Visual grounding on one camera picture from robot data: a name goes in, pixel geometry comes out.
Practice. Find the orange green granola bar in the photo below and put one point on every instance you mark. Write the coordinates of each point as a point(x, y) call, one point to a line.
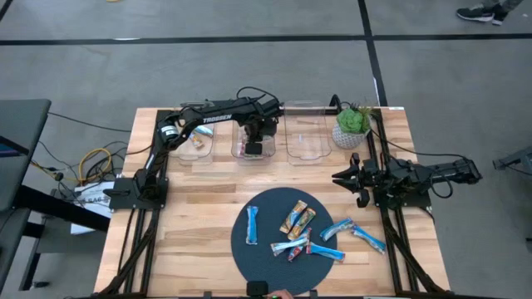
point(294, 216)
point(302, 223)

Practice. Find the grey chair base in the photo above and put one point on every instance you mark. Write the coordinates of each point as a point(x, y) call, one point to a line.
point(515, 160)

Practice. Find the blue red-ended granola bar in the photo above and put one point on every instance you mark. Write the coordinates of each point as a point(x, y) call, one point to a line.
point(326, 252)
point(295, 254)

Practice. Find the grey desk top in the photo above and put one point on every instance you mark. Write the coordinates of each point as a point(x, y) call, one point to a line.
point(25, 124)

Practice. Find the orange colourful granola bar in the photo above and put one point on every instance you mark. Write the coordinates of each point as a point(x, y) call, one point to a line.
point(196, 141)

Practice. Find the black aluminium frame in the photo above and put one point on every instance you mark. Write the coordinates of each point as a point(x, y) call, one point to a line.
point(164, 114)

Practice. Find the succulent in white pot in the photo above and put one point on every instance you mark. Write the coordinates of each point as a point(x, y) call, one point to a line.
point(353, 120)

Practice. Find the black table clamp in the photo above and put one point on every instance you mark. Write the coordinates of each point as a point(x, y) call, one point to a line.
point(207, 294)
point(313, 294)

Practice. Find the person's hand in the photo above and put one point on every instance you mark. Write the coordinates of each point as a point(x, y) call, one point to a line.
point(282, 295)

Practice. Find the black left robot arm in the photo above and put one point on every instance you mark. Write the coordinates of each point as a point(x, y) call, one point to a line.
point(216, 116)

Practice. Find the round dark blue placemat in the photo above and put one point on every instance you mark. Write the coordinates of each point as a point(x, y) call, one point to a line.
point(270, 274)

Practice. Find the clear plastic bin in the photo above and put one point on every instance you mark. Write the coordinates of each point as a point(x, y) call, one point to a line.
point(307, 128)
point(237, 133)
point(205, 151)

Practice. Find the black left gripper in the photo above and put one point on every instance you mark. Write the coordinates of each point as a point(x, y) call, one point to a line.
point(259, 130)

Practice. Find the black desk support beam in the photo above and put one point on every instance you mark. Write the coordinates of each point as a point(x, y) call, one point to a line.
point(62, 207)

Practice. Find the white paper sheet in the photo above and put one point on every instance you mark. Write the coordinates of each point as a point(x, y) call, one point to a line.
point(97, 193)

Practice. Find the black desk leg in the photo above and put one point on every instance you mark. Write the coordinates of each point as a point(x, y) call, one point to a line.
point(31, 266)

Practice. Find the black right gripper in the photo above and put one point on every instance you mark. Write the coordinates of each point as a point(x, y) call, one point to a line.
point(372, 179)

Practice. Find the person's leg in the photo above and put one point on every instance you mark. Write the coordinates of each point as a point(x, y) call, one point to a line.
point(505, 4)

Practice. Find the person's shoe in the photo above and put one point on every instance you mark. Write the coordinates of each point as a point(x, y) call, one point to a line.
point(499, 16)
point(474, 14)

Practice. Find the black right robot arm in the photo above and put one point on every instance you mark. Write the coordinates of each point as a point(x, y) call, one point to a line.
point(415, 173)

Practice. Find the black and blue device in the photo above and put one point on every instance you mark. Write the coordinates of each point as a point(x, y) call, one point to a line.
point(6, 150)

